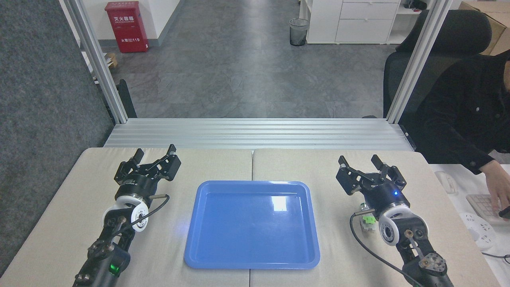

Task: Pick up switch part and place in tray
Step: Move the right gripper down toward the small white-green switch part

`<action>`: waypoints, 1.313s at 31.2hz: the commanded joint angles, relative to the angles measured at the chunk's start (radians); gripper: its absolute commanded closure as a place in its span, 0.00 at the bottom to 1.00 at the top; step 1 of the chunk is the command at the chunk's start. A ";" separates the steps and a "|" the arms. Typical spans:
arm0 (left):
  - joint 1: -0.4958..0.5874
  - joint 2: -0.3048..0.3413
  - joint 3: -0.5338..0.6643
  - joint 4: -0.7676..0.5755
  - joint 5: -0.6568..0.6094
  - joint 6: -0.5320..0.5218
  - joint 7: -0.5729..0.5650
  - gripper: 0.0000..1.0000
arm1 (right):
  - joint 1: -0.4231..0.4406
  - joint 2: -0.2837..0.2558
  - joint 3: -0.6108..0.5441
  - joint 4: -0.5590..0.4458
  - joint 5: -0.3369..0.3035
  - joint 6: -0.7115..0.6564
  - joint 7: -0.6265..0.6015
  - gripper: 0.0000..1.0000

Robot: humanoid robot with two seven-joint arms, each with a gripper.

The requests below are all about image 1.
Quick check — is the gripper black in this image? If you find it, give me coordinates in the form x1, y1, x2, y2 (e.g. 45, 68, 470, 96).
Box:
114, 144, 182, 202
336, 154, 409, 218

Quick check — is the blue plastic tray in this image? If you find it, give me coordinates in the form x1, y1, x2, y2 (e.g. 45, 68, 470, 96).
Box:
184, 180, 321, 269

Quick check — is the person's hand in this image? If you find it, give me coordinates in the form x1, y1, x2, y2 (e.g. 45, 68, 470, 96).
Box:
480, 160, 510, 210

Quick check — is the white computer mouse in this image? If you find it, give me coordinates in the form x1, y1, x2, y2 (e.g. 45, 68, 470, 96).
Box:
434, 171, 457, 195

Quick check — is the person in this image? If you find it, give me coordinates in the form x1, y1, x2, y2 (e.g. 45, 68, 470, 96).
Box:
414, 50, 510, 176

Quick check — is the grey felt partition panel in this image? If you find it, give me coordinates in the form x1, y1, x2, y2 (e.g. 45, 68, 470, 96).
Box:
0, 0, 116, 276

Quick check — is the white keyboard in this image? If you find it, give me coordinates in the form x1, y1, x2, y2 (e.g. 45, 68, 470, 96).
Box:
466, 194, 510, 226

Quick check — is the white power strip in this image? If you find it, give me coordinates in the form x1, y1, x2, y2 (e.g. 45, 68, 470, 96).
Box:
458, 212, 498, 250

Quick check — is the red fire extinguisher box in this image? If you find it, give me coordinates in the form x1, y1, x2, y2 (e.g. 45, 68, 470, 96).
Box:
105, 1, 149, 53

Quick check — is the white drawer cabinet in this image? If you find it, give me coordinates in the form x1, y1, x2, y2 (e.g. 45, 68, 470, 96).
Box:
299, 0, 423, 45

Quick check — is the black office chair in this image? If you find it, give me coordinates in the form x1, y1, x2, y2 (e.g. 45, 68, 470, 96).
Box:
383, 10, 493, 118

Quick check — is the brown cardboard box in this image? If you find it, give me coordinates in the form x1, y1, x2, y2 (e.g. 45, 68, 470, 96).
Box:
458, 1, 510, 57

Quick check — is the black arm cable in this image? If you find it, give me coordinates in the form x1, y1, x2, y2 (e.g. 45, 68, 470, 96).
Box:
350, 208, 424, 287
120, 194, 171, 236

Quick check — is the black frame bracket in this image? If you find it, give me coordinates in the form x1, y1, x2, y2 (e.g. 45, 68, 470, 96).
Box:
118, 79, 138, 119
399, 124, 417, 151

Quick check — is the silver aluminium post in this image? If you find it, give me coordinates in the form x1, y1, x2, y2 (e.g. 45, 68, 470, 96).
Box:
385, 0, 455, 124
59, 0, 128, 124

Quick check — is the silver aluminium rail platform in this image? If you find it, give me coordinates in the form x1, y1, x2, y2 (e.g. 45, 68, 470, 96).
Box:
103, 118, 415, 151

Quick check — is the thin black desk cable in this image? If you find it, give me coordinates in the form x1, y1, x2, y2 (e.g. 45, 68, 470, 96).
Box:
481, 252, 510, 264

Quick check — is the wire mesh trash bin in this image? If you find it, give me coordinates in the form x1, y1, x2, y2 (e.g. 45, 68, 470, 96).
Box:
289, 18, 310, 47

